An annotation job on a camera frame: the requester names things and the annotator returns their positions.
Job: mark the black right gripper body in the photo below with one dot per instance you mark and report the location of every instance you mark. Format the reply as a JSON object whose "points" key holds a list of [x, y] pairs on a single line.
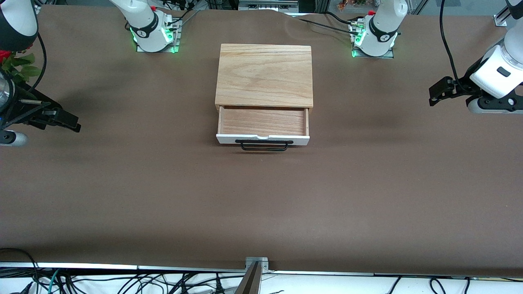
{"points": [[25, 109]]}

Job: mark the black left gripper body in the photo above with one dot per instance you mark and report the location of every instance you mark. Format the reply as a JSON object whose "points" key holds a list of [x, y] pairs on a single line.
{"points": [[464, 85]]}

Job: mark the wooden drawer with white face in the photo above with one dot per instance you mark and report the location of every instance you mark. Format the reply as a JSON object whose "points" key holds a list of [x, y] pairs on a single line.
{"points": [[263, 120]]}

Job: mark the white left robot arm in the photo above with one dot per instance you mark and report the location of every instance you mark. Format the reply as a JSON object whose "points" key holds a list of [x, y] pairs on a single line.
{"points": [[384, 24]]}

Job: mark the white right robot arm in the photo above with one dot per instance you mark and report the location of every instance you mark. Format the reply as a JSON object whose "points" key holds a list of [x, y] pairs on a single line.
{"points": [[143, 16]]}

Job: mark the light wooden drawer cabinet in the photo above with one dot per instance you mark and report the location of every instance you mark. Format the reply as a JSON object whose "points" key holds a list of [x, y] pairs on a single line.
{"points": [[265, 73]]}

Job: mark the red flower with green leaves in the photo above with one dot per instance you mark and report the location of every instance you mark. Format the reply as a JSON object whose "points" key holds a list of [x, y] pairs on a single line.
{"points": [[22, 69]]}

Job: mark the brown table mat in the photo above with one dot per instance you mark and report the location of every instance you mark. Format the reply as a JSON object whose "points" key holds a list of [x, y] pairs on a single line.
{"points": [[122, 183]]}

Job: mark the grey power strip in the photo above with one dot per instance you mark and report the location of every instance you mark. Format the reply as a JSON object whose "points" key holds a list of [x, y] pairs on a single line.
{"points": [[269, 5]]}

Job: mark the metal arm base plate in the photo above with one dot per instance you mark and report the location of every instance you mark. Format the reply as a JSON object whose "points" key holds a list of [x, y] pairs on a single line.
{"points": [[176, 41], [390, 55]]}

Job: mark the aluminium frame profile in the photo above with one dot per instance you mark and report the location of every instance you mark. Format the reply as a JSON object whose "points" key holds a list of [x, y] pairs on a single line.
{"points": [[501, 19]]}

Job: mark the aluminium table edge rail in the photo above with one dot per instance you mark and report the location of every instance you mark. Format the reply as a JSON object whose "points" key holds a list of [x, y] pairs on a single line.
{"points": [[102, 266]]}

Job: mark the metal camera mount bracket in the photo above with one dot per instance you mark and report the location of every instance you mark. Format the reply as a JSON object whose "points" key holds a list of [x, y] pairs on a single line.
{"points": [[263, 263]]}

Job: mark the dark grey camera post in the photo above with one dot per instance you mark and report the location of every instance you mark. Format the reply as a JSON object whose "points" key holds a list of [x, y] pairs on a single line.
{"points": [[250, 281]]}

